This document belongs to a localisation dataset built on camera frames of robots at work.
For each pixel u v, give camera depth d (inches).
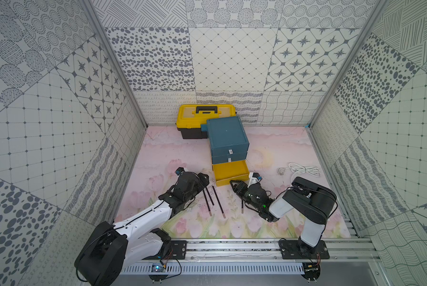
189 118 39.8
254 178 33.7
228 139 34.5
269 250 30.0
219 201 34.6
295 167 38.7
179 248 28.9
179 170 31.0
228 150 33.7
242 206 33.8
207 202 34.6
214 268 27.6
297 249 26.1
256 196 27.2
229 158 35.6
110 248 15.8
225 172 37.6
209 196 35.5
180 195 25.4
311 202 19.5
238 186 32.3
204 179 30.7
